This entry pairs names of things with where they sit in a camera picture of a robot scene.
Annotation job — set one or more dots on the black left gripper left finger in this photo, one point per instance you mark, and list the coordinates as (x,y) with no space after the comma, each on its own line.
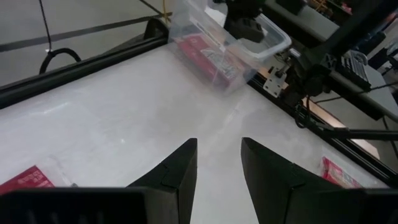
(161,202)

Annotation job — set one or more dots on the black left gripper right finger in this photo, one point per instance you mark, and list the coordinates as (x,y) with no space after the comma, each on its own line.
(280,199)

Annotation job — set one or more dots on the clear plastic bin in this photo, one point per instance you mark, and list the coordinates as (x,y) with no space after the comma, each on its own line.
(273,46)

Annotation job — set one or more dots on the dark grey desk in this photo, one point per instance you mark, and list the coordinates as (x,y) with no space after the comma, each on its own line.
(317,28)

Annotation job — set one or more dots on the plywood base board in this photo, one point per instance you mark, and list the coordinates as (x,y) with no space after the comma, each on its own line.
(326,116)

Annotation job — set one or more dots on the black keyboard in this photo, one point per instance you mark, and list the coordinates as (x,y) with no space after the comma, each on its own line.
(354,70)

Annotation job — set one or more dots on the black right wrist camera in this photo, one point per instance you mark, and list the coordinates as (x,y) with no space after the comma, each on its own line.
(248,29)

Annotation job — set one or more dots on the silver metal bracket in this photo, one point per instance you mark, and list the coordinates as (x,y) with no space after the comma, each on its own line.
(273,85)

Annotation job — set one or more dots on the black aluminium table frame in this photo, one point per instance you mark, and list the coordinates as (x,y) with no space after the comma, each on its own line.
(77,67)

